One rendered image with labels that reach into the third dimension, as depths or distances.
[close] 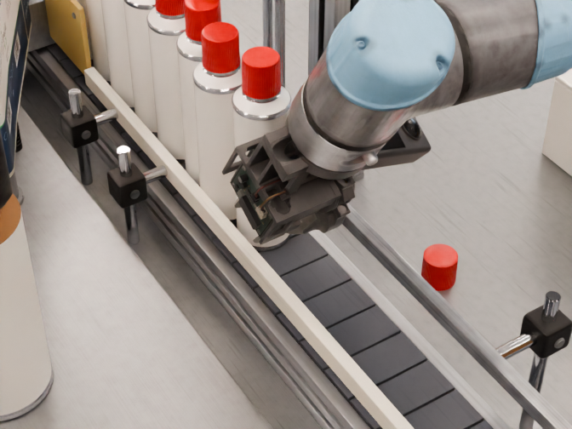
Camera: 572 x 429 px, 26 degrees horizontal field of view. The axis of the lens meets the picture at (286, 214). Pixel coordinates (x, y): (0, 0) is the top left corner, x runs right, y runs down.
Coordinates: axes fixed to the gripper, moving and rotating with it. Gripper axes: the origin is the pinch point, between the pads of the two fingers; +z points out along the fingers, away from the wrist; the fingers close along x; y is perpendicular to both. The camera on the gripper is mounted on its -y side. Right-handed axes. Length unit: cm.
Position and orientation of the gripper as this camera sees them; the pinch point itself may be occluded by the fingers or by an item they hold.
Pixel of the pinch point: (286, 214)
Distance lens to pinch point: 112.5
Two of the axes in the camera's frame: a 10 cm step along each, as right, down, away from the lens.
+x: 4.7, 8.6, -2.0
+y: -8.4, 3.6, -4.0
